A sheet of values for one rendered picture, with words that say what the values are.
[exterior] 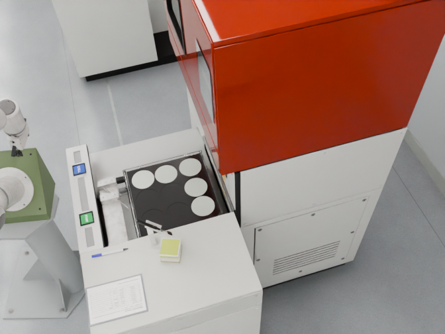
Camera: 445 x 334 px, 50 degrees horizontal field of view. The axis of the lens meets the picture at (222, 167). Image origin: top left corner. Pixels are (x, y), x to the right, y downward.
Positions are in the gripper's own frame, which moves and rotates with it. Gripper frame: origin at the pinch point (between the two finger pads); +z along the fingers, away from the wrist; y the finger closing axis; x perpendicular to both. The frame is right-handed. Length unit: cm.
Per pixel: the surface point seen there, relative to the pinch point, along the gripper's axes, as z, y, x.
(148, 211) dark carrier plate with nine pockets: 6, -17, -55
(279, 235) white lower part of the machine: 16, -15, -116
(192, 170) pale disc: 7, 5, -71
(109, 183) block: 13.0, -5.5, -36.5
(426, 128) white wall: 54, 83, -221
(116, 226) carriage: 9, -25, -44
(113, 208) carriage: 12.1, -16.7, -40.5
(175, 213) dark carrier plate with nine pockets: 3, -17, -67
